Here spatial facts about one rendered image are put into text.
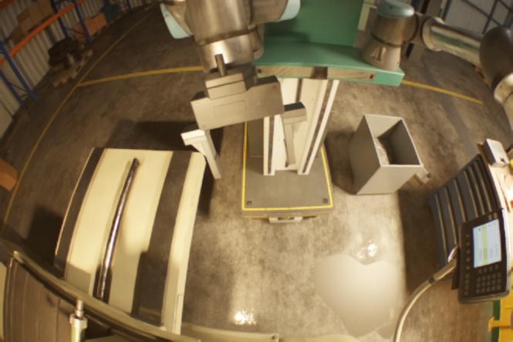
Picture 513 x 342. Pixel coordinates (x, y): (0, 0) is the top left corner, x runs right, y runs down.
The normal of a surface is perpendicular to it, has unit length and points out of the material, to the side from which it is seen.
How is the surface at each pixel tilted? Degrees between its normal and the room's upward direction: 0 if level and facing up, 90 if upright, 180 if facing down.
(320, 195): 0
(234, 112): 67
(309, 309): 0
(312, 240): 0
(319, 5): 90
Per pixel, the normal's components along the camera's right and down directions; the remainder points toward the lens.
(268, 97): 0.06, 0.52
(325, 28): 0.00, 0.82
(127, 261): -0.03, -0.58
